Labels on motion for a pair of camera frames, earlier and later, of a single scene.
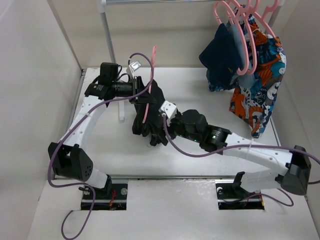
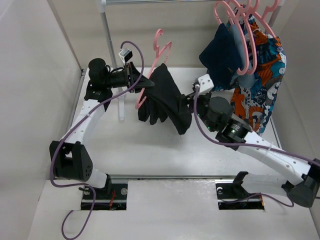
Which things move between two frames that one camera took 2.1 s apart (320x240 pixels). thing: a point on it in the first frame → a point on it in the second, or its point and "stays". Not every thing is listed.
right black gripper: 177,117 → 184,100
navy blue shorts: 220,56 stays
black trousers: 148,119 → 163,100
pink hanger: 146,104 → 158,50
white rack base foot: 121,111 stays
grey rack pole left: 102,6 stays
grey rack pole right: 273,17 stays
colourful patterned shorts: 253,103 stays
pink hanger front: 217,13 stays
